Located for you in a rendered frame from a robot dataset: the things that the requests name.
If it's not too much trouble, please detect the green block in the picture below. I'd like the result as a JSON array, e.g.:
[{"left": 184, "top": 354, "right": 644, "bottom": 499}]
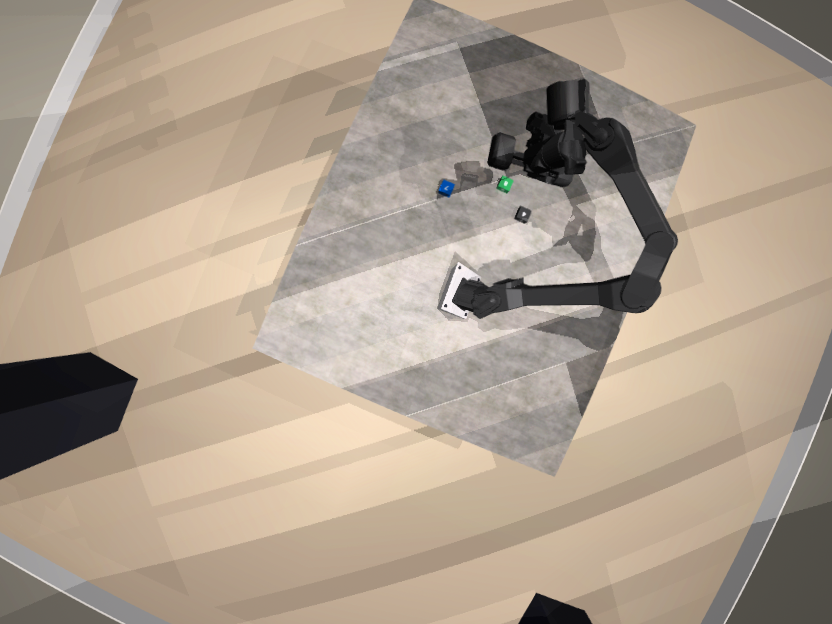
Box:
[{"left": 496, "top": 175, "right": 513, "bottom": 194}]

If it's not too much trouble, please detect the blue block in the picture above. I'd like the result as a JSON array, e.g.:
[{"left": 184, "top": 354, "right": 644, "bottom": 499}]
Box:
[{"left": 439, "top": 180, "right": 454, "bottom": 198}]

